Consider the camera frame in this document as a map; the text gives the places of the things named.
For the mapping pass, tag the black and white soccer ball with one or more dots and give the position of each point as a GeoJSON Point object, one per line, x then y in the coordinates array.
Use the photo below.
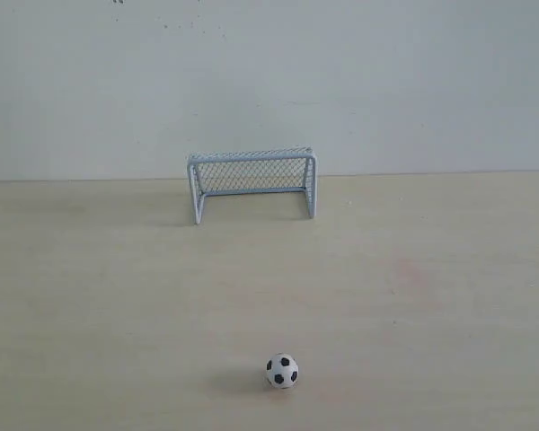
{"type": "Point", "coordinates": [282, 371]}

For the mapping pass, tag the white wire mesh goal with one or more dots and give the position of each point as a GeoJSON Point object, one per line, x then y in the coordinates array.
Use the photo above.
{"type": "Point", "coordinates": [290, 170]}

